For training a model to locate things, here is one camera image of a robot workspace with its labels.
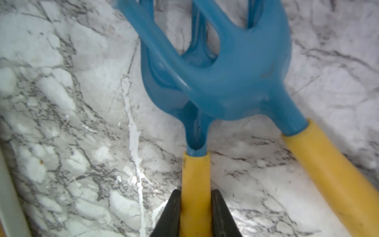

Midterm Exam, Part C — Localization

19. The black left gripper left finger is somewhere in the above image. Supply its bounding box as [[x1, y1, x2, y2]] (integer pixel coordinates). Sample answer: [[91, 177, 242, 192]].
[[150, 189, 181, 237]]

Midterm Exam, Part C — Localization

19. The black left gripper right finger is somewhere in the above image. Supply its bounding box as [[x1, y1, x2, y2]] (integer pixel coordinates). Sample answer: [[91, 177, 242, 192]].
[[211, 189, 242, 237]]

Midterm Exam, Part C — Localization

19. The white rectangular plate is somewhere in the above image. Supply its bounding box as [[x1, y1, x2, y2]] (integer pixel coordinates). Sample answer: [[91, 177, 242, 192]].
[[1, 154, 31, 237]]

